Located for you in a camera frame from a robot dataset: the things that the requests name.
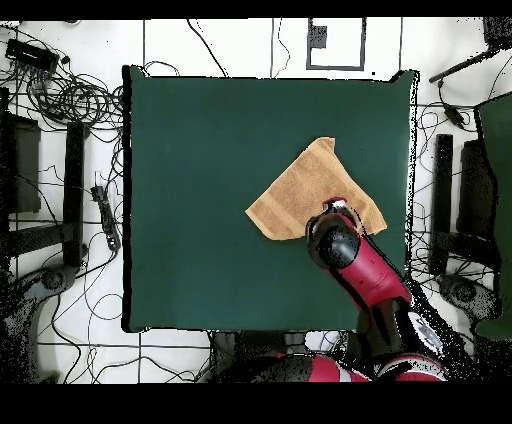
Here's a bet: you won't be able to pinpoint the orange terry towel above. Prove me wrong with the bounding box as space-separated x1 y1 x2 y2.
244 136 388 242

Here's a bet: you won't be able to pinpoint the black stand bar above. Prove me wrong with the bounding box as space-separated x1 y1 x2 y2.
62 121 91 269
433 133 454 237

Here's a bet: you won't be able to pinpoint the dark green tablecloth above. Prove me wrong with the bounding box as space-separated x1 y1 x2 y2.
122 65 419 334

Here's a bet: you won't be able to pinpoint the dark box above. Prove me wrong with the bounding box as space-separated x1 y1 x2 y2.
457 137 497 241
0 113 42 215

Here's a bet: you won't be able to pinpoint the black power adapter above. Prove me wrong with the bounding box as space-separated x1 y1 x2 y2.
437 79 467 130

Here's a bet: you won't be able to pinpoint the grey stand base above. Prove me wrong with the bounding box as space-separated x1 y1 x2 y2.
0 263 81 383
437 273 504 321

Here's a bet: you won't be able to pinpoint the black power strip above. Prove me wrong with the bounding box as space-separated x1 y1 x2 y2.
90 184 122 252

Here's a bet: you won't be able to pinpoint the black tripod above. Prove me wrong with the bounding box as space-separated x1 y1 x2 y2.
428 17 512 84

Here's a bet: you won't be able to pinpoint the grey square frame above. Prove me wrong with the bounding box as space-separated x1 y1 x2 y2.
306 17 367 72

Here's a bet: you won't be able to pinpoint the long black cable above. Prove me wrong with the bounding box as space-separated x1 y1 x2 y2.
185 18 229 78

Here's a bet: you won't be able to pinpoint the tangled black cables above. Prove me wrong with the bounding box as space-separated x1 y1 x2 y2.
0 23 125 135

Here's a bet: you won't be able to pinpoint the black network switch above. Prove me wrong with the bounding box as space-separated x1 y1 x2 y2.
4 38 61 74

